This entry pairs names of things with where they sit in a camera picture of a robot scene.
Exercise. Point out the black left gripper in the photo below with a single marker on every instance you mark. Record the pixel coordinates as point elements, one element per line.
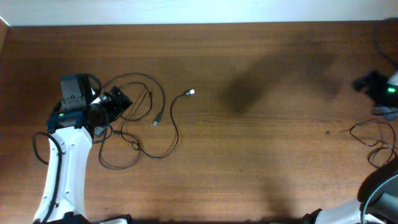
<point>115,107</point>

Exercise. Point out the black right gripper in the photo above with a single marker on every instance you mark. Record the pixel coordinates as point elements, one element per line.
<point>380,91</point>

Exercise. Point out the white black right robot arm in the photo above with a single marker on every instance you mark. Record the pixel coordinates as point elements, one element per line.
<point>376,201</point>

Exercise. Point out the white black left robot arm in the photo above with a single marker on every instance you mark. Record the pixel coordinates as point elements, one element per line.
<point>84,112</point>

